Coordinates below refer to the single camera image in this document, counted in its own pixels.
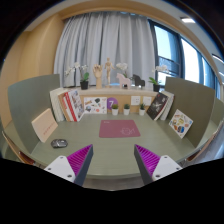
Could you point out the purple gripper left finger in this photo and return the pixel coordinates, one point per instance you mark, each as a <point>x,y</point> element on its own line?
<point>73,167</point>

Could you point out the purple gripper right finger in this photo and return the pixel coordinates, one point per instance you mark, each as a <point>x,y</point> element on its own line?
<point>153,167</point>

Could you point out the pink mouse pad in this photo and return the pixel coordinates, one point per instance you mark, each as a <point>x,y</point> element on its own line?
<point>118,129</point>

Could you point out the colourful picture book right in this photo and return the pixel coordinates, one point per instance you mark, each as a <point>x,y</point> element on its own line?
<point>180,123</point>

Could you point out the beige wooden board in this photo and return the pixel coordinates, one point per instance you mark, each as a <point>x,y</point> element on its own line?
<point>44,125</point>

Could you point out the white book behind black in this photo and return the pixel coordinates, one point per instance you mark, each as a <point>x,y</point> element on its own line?
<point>168,105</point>

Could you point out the white books stack left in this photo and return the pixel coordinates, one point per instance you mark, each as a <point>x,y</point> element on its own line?
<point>56,105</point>

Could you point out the small potted plant right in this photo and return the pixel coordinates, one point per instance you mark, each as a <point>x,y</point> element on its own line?
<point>141,109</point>

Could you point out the small potted plant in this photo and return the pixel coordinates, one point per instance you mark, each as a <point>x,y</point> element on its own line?
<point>126,109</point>
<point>115,109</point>
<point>141,109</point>

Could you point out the small potted plant middle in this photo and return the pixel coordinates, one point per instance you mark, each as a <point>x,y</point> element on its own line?
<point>126,109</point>

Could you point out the illustrated white card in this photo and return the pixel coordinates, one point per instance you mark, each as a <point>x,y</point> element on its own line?
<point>95,105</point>

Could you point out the red white magazine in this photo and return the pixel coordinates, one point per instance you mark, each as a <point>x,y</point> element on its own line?
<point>75,105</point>

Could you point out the small potted plant left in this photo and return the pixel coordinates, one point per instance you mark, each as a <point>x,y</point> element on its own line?
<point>115,109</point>

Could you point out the wooden shelf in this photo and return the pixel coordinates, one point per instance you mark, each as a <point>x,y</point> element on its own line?
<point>122,95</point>

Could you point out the purple number seven sign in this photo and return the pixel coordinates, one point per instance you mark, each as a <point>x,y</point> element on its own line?
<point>111,101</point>

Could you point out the green right partition panel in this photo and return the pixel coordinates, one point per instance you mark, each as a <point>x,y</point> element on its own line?
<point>198,102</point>

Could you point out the green partition panel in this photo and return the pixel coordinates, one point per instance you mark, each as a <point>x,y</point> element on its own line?
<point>27,100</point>
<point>198,102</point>

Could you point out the white orchid black pot right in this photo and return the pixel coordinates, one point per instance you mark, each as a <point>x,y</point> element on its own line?
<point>156,84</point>

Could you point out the white orchid black pot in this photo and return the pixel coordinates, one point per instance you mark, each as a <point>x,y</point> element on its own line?
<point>84,74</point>
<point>156,84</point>

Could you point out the green left partition panel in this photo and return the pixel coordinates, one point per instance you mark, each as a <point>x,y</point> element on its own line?
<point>27,100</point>

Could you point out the white orchid black pot left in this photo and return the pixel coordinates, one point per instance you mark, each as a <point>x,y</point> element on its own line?
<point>84,74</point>

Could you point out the black wooden horse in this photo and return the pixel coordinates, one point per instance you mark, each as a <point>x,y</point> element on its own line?
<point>138,81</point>

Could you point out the pink wooden horse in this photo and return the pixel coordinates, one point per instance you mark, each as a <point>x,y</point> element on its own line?
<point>124,81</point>

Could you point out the wooden hand model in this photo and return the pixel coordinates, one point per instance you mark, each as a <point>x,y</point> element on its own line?
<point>97,71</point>

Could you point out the white orchid behind horse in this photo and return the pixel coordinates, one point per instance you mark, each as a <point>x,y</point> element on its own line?
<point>123,67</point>

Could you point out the wooden mannequin figure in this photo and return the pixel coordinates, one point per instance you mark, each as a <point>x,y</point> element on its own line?
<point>108,67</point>

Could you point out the grey curtain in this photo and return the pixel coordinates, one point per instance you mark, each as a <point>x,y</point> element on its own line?
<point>93,38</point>

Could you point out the white wall switch plate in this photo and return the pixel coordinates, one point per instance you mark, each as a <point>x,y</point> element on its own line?
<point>147,100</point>

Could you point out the white wall socket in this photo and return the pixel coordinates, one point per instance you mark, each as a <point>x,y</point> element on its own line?
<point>135,100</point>

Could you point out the window with dark frame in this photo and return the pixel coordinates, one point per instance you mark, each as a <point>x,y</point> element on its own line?
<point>181,59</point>

